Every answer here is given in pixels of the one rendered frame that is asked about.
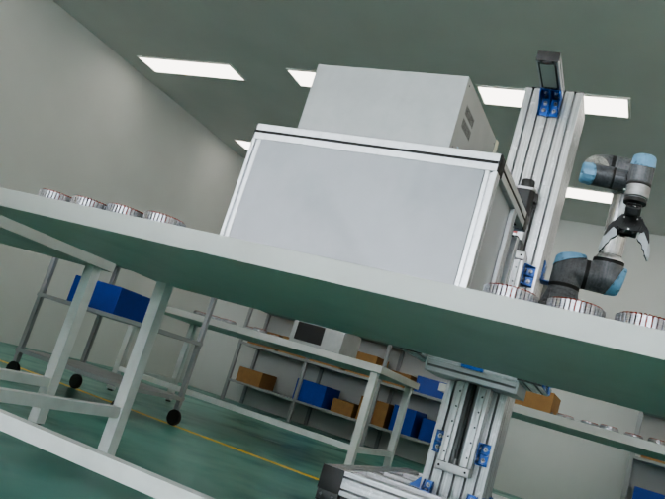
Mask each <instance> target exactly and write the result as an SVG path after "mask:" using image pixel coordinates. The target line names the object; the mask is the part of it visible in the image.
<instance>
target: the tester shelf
mask: <svg viewBox="0 0 665 499"><path fill-rule="evenodd" d="M253 138H255V139H257V140H258V139H262V140H269V141H275V142H282V143H290V144H297V145H304V146H311V147H318V148H326V149H333V150H346V151H353V152H361V153H368V154H375V155H382V156H389V157H396V158H403V159H410V160H417V161H424V162H432V163H439V164H446V165H453V166H461V167H468V168H475V169H482V170H489V171H490V172H493V171H497V172H498V173H499V175H500V179H499V183H498V184H499V186H500V188H501V190H502V192H503V194H504V196H505V198H506V200H507V203H508V205H509V207H510V209H515V210H516V212H517V214H516V218H515V222H514V230H515V231H520V232H525V230H526V227H527V223H528V219H529V216H528V214H527V211H526V210H525V207H524V205H523V201H522V199H521V196H520V194H519V192H518V190H517V188H516V185H515V183H514V181H513V178H512V176H511V174H510V171H509V169H508V166H507V164H506V161H505V159H504V156H503V155H502V154H499V153H491V152H483V151H476V150H462V149H454V148H446V147H438V146H430V145H422V144H415V143H407V142H399V141H391V140H383V139H375V138H367V137H361V136H353V135H345V134H337V133H329V132H321V131H313V130H306V129H298V128H290V127H282V126H274V125H266V124H258V123H257V125H256V128H255V131H254V134H253Z"/></svg>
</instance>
